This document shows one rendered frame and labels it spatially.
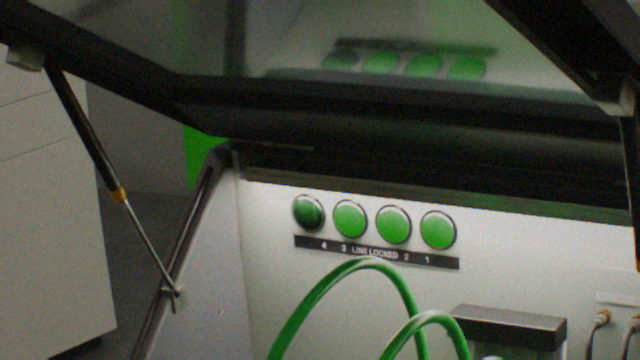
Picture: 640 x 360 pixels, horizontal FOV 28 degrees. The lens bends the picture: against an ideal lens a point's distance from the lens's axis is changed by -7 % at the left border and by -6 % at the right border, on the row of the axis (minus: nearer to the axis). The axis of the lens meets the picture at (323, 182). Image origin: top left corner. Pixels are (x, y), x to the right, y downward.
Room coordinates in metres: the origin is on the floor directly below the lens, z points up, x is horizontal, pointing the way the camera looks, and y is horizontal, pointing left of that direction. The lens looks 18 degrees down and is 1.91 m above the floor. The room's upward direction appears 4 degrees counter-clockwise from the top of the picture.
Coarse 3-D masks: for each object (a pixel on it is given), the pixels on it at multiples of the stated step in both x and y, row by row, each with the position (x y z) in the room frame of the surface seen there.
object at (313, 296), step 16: (368, 256) 1.29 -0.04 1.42; (336, 272) 1.23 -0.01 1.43; (352, 272) 1.25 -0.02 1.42; (384, 272) 1.31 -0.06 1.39; (320, 288) 1.21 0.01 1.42; (400, 288) 1.34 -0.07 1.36; (304, 304) 1.18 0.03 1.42; (416, 304) 1.36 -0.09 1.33; (288, 320) 1.17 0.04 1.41; (288, 336) 1.15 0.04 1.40; (416, 336) 1.37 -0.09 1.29; (272, 352) 1.14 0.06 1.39; (416, 352) 1.38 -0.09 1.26
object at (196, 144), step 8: (184, 128) 4.37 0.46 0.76; (192, 128) 4.34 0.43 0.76; (184, 136) 4.37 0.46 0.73; (192, 136) 4.34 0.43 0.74; (200, 136) 4.32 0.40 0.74; (208, 136) 4.30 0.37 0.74; (216, 136) 4.29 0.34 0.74; (184, 144) 4.37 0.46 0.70; (192, 144) 4.34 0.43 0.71; (200, 144) 4.32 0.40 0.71; (208, 144) 4.30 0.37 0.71; (216, 144) 4.29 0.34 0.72; (192, 152) 4.35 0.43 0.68; (200, 152) 4.33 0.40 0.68; (192, 160) 4.35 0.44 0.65; (200, 160) 4.33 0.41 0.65; (192, 168) 4.35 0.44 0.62; (200, 168) 4.33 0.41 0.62; (192, 176) 4.36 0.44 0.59; (192, 184) 4.36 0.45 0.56
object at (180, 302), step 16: (48, 64) 1.37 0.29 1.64; (64, 80) 1.39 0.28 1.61; (64, 96) 1.39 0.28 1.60; (80, 112) 1.40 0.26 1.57; (80, 128) 1.40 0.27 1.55; (96, 144) 1.42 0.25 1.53; (96, 160) 1.42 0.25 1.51; (112, 176) 1.43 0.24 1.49; (112, 192) 1.44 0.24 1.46; (128, 208) 1.45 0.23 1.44; (144, 240) 1.47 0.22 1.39; (176, 288) 1.50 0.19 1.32; (176, 304) 1.49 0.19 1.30
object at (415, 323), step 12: (432, 312) 1.23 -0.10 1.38; (408, 324) 1.19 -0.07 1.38; (420, 324) 1.20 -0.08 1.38; (444, 324) 1.25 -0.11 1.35; (456, 324) 1.26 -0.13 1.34; (396, 336) 1.17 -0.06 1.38; (408, 336) 1.18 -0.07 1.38; (456, 336) 1.27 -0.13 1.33; (384, 348) 1.16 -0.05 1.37; (396, 348) 1.16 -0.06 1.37; (456, 348) 1.28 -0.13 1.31; (468, 348) 1.29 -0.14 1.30
